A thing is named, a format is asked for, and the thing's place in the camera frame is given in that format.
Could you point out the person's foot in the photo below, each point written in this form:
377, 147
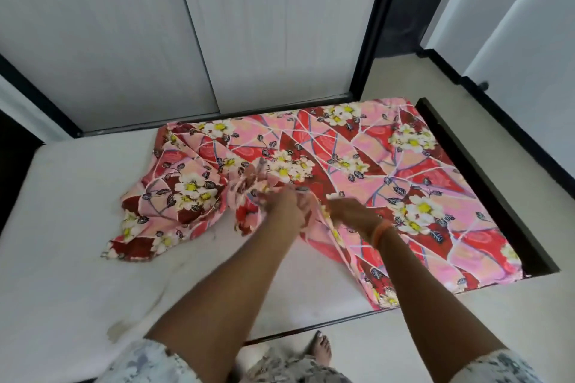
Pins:
320, 347

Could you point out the pink red floral bedsheet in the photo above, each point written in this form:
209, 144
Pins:
341, 171

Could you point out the white sliding wardrobe door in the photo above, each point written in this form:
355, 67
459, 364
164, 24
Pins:
278, 23
103, 32

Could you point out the black bed frame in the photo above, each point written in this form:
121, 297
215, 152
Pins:
489, 189

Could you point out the black door stopper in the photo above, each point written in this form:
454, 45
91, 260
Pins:
483, 86

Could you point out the person's right fingers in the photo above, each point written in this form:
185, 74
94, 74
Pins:
334, 207

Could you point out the person's right hand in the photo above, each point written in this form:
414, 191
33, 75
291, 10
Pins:
355, 214

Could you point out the person's left fingers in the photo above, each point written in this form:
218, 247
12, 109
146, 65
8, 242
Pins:
269, 201

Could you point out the person's right forearm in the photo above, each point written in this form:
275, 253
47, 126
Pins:
431, 302

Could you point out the white mattress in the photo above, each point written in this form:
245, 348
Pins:
81, 234

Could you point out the person's floral patterned clothing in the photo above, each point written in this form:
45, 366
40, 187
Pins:
292, 369

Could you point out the orange wrist thread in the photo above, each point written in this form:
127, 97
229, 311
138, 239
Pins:
382, 232

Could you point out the person's left hand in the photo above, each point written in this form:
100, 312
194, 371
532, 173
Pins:
283, 210

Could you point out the person's left forearm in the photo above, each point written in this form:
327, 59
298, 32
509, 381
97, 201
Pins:
224, 288

